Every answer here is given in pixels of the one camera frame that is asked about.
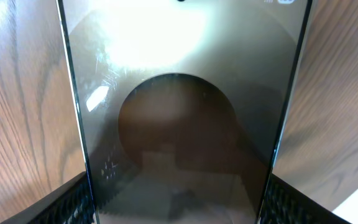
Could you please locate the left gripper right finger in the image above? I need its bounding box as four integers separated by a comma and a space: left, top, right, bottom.
258, 175, 349, 224

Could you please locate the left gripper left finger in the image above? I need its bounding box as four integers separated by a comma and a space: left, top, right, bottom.
3, 172, 94, 224

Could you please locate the bronze Galaxy smartphone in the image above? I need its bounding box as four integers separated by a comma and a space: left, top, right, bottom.
57, 0, 314, 223

